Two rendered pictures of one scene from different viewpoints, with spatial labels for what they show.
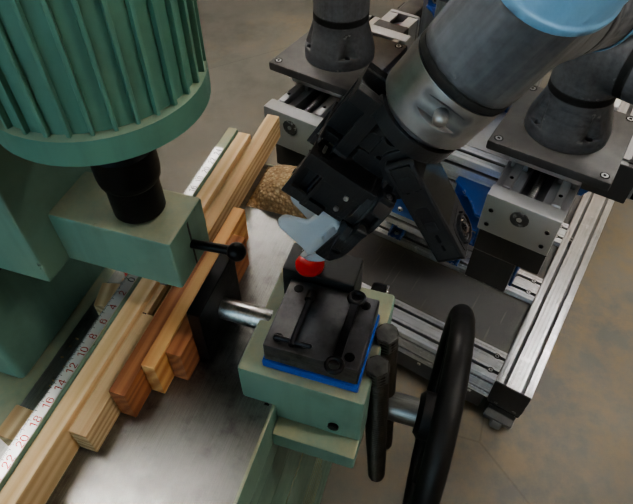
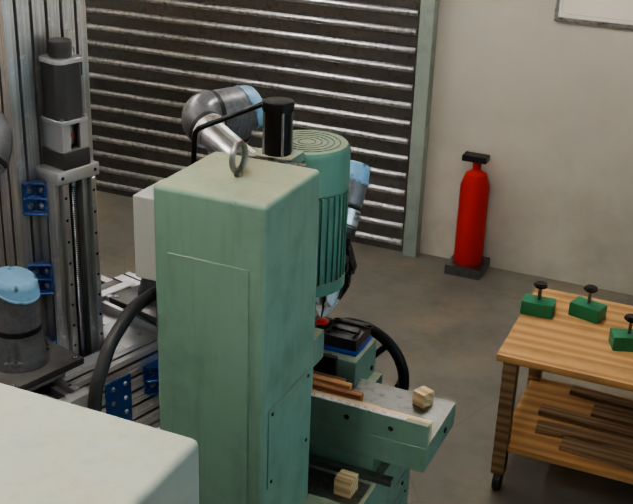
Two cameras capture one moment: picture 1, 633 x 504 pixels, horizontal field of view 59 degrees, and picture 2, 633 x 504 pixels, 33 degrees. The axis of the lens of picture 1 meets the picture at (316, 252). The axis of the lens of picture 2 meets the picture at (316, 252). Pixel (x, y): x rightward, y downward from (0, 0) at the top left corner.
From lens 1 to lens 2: 2.29 m
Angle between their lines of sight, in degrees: 69
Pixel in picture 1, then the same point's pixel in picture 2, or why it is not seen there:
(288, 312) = (341, 335)
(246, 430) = (372, 385)
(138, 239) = (318, 336)
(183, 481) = (393, 400)
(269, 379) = (361, 357)
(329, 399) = (371, 347)
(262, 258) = not seen: hidden behind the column
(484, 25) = (360, 190)
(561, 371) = not seen: hidden behind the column
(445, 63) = (356, 203)
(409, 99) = (352, 218)
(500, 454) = not seen: outside the picture
